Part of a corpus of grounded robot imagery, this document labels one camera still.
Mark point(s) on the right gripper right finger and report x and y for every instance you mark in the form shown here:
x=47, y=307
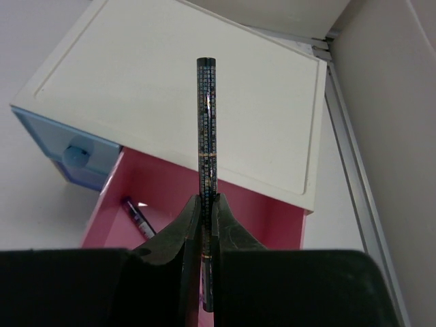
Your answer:
x=233, y=252

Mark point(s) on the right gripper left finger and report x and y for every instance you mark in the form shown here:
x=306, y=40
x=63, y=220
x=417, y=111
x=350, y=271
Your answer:
x=172, y=265

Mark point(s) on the pink drawer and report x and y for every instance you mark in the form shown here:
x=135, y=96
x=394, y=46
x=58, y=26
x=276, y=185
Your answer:
x=161, y=189

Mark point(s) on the dark grey pen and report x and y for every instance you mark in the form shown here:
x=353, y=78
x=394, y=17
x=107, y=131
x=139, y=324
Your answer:
x=207, y=167

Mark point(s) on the light blue drawer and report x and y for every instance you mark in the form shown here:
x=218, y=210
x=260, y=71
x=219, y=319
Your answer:
x=71, y=146

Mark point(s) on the purple pen in drawer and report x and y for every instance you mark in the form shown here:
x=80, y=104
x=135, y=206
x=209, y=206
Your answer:
x=135, y=214

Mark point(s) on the purple blue drawer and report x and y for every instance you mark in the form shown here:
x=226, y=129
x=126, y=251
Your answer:
x=82, y=177

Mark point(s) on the white drawer cabinet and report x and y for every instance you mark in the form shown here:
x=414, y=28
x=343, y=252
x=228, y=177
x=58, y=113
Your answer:
x=126, y=72

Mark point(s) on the right aluminium rail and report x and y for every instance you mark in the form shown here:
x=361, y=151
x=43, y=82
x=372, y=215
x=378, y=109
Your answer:
x=367, y=217

